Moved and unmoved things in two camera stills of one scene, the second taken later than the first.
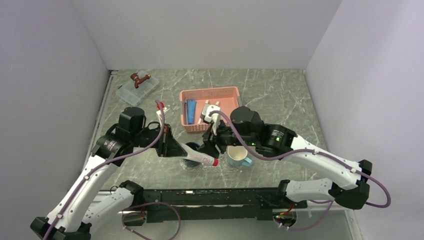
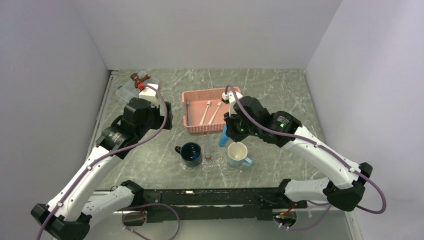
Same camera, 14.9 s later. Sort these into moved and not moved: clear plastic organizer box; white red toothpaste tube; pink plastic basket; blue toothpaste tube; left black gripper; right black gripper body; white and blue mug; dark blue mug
Moved: blue toothpaste tube; white red toothpaste tube; right black gripper body; left black gripper
Not moved: pink plastic basket; white and blue mug; clear plastic organizer box; dark blue mug
